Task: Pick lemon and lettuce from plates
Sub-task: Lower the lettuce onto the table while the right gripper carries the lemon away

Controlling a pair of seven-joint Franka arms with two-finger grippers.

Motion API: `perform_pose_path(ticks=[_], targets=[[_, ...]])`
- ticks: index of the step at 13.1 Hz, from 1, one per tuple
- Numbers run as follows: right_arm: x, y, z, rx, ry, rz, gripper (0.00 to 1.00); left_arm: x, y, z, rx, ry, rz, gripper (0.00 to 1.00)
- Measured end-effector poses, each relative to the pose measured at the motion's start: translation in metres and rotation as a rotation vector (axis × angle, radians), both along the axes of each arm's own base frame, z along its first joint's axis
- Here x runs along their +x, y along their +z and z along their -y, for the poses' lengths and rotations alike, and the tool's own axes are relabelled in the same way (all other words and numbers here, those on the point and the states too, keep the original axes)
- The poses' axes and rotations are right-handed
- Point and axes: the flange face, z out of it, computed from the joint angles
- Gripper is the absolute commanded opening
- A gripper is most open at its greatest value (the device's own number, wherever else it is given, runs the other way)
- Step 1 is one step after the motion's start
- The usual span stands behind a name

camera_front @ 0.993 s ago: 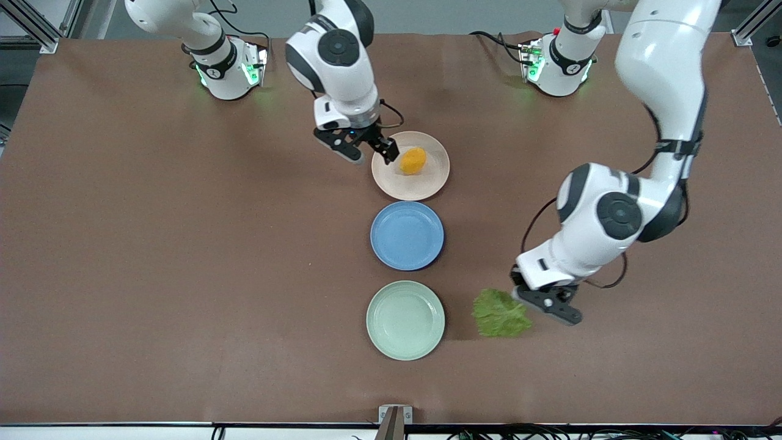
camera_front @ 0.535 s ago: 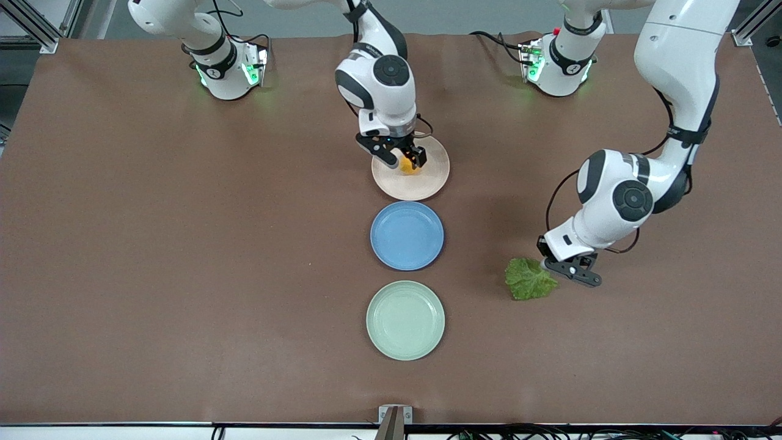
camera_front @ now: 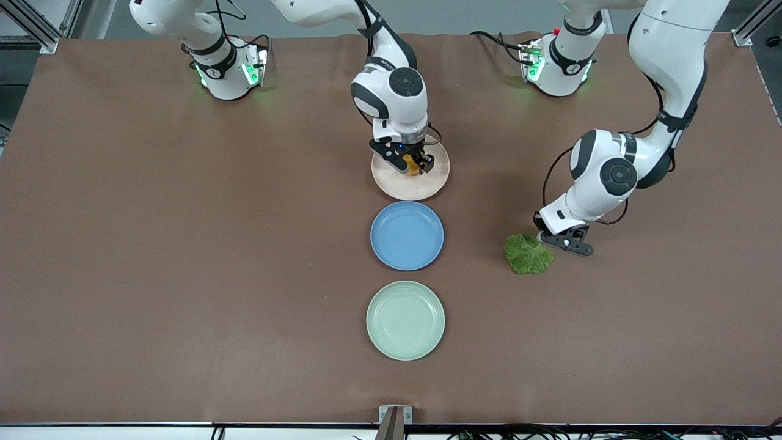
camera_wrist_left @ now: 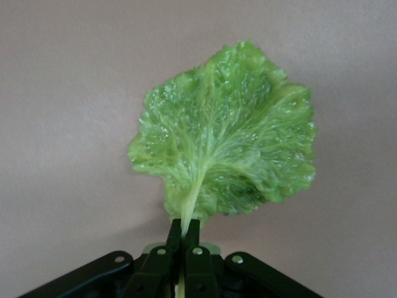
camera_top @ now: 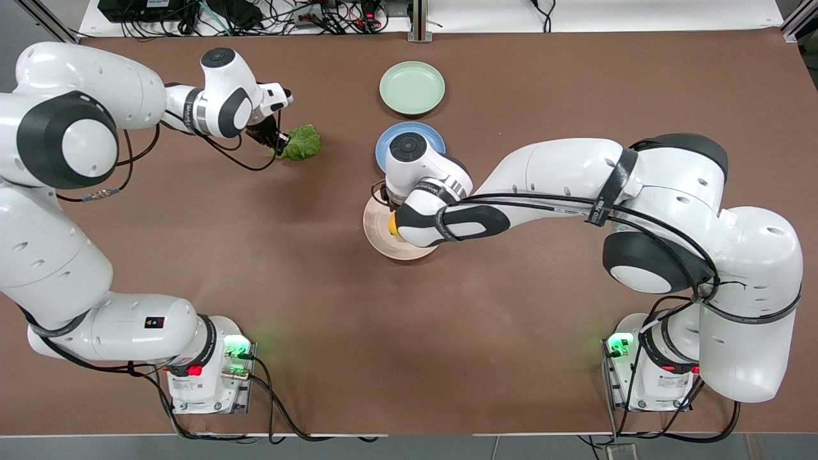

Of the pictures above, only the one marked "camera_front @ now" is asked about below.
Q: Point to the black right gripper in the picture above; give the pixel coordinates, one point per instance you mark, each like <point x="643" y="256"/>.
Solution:
<point x="420" y="152"/>

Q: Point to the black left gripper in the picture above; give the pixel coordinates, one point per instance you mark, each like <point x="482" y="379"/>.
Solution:
<point x="537" y="221"/>

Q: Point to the yellow lemon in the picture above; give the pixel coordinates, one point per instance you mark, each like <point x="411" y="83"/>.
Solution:
<point x="413" y="165"/>

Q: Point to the green lettuce leaf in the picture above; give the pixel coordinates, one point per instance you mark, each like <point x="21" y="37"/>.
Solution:
<point x="528" y="256"/>

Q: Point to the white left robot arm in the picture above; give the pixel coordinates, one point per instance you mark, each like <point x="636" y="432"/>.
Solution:
<point x="666" y="55"/>

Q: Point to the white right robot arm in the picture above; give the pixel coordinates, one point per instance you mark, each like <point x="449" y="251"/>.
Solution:
<point x="397" y="98"/>

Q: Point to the beige round plate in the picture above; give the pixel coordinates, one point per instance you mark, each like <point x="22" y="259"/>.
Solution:
<point x="409" y="186"/>

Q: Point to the blue round plate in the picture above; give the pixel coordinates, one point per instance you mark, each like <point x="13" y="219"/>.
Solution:
<point x="407" y="235"/>

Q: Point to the silver base box green light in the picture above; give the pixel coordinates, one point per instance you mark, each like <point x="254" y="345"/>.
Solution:
<point x="530" y="61"/>
<point x="255" y="64"/>

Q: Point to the pale green round plate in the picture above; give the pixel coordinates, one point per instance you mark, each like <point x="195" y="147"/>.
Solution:
<point x="405" y="321"/>

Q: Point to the brown table cover sheet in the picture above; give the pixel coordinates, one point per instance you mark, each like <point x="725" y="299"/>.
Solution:
<point x="183" y="305"/>

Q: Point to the grey metal mount bracket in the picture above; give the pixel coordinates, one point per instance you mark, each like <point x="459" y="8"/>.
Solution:
<point x="395" y="415"/>

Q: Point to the silver aluminium frame profile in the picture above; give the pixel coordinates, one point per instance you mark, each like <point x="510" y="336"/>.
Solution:
<point x="754" y="24"/>
<point x="33" y="27"/>

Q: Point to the white table edge rail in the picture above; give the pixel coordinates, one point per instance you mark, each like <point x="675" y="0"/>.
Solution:
<point x="91" y="434"/>

